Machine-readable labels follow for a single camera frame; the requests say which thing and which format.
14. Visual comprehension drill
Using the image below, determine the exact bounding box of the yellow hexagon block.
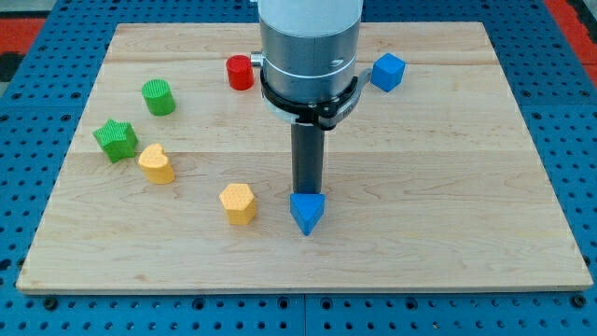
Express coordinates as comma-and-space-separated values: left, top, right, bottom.
219, 183, 257, 225

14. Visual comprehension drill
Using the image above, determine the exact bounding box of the green star block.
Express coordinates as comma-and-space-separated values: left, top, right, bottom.
92, 119, 138, 163

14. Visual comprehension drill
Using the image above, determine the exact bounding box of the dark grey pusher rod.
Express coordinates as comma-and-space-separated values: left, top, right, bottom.
291, 125, 325, 194

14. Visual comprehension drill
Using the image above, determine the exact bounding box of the blue cube block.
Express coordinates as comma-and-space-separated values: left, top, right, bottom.
371, 53, 406, 92

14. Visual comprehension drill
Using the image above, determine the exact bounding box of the blue triangle block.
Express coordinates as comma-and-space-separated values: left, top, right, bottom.
289, 193, 326, 236

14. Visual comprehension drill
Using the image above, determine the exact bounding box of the wooden board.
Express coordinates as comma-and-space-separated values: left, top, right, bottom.
16, 22, 593, 295

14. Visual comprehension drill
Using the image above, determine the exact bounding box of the green cylinder block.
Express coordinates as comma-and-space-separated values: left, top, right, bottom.
141, 78, 176, 117

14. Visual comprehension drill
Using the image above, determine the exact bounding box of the black clamp ring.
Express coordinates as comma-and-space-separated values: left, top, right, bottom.
259, 67, 373, 132

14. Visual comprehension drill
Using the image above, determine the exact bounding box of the red cylinder block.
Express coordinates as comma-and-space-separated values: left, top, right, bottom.
226, 55, 254, 91

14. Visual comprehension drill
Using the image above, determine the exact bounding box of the yellow heart block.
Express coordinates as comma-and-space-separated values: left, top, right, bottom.
138, 143, 175, 185

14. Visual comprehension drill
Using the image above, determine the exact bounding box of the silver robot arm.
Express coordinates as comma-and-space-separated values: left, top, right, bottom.
257, 0, 369, 131

